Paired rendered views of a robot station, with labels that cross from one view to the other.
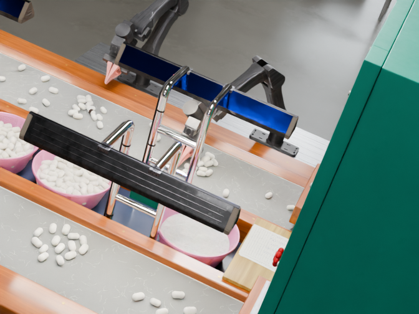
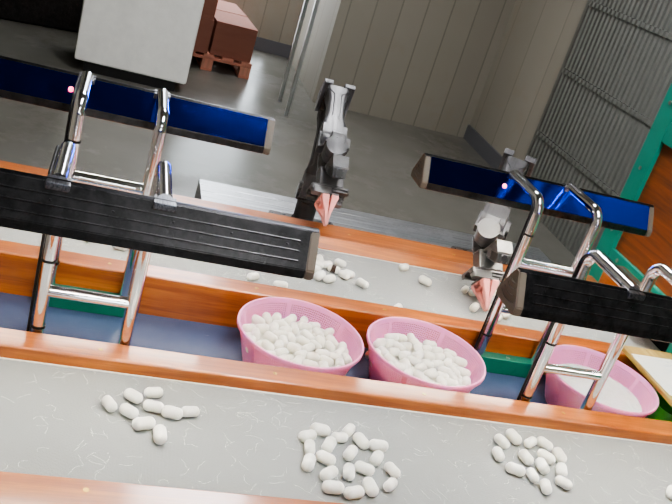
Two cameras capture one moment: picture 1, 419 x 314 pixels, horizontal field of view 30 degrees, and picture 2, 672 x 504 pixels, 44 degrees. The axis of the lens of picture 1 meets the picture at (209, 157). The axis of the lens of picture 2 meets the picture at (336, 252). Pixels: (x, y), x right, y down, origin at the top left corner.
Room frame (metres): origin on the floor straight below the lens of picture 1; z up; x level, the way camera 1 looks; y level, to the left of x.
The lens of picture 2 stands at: (0.73, 1.41, 1.59)
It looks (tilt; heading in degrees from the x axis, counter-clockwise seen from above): 23 degrees down; 330
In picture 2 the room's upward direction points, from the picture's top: 18 degrees clockwise
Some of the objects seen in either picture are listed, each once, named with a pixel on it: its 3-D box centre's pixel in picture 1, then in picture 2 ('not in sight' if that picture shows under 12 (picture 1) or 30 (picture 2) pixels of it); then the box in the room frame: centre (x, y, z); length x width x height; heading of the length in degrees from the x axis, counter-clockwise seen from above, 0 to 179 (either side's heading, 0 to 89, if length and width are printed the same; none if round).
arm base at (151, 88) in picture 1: (143, 76); (304, 211); (2.81, 0.36, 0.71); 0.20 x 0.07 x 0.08; 78
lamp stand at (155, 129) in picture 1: (182, 142); (522, 274); (2.13, 0.10, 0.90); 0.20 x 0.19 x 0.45; 78
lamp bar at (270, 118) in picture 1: (206, 87); (538, 194); (2.21, 0.08, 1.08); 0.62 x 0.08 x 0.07; 78
